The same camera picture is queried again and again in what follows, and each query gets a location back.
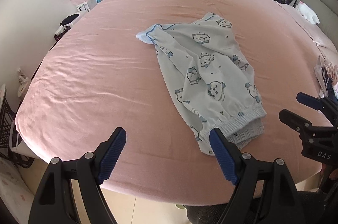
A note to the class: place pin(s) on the light blue printed pants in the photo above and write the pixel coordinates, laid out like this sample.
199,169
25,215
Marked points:
211,62

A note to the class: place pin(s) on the white plush toy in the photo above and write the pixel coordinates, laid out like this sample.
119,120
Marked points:
307,11

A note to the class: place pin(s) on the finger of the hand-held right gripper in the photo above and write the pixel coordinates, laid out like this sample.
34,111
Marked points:
307,100
291,118

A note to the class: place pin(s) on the pink bed sheet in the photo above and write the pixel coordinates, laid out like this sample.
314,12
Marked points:
92,81

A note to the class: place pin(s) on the white humidifier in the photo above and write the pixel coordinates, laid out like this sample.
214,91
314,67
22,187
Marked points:
23,88

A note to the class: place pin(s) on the white trash bin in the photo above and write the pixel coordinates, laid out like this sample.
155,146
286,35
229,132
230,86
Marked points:
15,135

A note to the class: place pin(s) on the black crate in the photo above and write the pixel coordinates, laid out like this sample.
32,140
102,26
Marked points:
59,36

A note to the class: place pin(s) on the pink printed garment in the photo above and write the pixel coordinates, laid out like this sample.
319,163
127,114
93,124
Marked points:
332,68

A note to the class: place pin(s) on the black folded cloth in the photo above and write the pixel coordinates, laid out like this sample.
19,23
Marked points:
69,19

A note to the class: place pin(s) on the pink quilted pillow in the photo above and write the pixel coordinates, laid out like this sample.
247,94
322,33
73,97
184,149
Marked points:
330,52
311,28

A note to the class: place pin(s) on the white printed floor mat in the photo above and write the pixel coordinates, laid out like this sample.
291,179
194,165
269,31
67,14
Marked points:
10,184

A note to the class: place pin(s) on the white storage box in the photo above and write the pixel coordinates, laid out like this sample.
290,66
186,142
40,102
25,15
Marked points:
67,26

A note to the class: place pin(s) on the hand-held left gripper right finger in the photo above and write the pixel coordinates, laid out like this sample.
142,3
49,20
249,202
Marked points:
223,158

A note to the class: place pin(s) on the round side table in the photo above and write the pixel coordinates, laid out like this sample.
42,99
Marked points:
6,118

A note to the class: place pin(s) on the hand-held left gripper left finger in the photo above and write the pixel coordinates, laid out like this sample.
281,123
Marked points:
112,155

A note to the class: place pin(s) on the white garment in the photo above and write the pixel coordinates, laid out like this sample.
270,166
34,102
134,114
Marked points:
319,70

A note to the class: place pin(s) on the navy garment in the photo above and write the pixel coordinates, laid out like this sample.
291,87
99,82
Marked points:
330,89

